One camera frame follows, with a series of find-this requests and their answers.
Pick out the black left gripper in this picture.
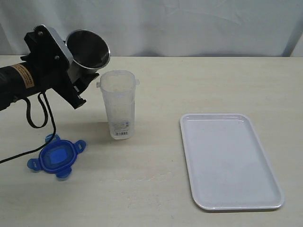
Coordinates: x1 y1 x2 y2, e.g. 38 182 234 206
21 31 99 109

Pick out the stainless steel cup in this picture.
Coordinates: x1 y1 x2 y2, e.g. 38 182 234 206
65 29 111 83

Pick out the blue plastic snap lid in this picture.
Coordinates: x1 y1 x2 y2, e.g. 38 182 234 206
27 134 87 180

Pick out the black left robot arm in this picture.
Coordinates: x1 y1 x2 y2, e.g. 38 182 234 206
0 25 99 110

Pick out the clear tall plastic container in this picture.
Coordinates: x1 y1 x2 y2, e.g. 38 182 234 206
97 70 140 140

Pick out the white backdrop curtain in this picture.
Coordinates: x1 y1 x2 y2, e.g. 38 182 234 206
0 0 303 57

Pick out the white rectangular plastic tray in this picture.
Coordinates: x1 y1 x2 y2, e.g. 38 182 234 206
180 113 285 211

